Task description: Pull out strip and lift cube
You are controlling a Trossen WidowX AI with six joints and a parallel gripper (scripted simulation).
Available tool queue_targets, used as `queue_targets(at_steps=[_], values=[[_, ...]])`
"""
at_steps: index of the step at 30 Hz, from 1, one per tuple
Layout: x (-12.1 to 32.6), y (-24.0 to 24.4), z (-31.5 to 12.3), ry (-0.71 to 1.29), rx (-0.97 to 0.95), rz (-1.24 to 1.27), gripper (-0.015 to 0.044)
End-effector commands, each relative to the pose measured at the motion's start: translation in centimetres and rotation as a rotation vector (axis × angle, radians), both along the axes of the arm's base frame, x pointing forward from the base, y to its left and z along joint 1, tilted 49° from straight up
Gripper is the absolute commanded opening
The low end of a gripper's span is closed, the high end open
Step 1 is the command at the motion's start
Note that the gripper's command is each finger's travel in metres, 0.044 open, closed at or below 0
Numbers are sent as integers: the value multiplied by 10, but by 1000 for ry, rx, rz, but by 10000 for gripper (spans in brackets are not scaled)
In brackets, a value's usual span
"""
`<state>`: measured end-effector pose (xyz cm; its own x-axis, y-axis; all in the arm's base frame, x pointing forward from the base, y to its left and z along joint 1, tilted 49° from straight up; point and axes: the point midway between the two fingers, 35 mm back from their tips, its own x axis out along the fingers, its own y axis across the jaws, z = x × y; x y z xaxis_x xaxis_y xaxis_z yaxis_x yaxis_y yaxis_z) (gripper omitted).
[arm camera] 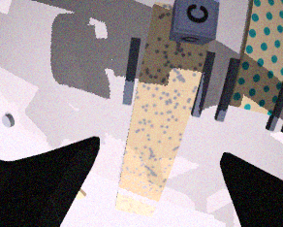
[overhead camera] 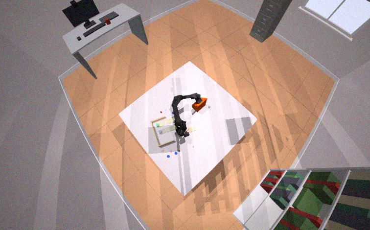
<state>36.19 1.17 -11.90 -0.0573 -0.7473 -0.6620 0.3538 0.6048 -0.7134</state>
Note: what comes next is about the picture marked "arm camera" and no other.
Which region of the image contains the blue-grey cube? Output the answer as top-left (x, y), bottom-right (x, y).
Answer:
top-left (169, 0), bottom-right (220, 45)

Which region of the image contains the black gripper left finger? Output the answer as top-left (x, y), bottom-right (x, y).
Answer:
top-left (0, 136), bottom-right (100, 227)

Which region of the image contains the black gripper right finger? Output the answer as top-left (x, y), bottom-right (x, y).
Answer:
top-left (219, 152), bottom-right (283, 227)

